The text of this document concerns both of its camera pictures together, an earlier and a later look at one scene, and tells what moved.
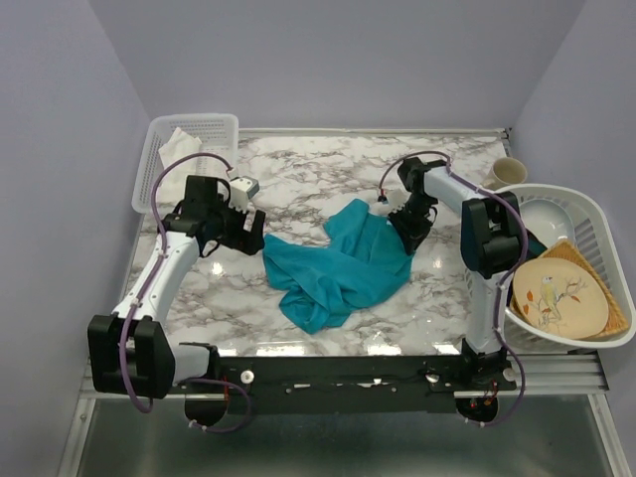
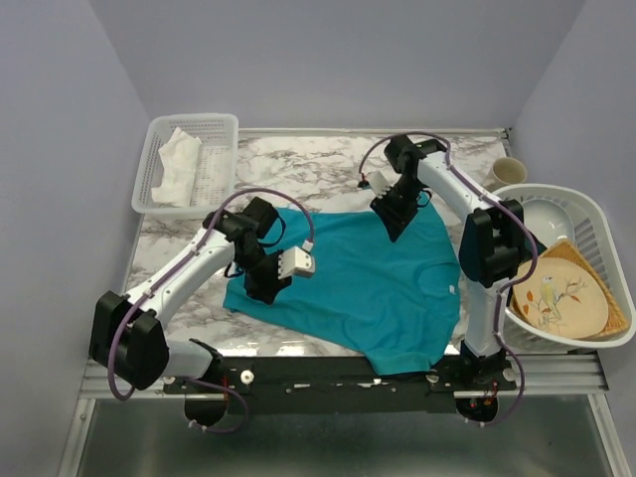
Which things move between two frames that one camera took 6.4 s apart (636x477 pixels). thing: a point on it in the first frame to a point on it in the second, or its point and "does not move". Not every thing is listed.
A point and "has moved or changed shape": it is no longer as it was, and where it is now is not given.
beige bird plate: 560,298 does not move
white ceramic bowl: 549,221 does not move
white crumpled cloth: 172,183 does not move
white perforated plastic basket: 219,134 does not move
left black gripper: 247,241 to 267,288
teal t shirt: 365,259 has moved or changed shape
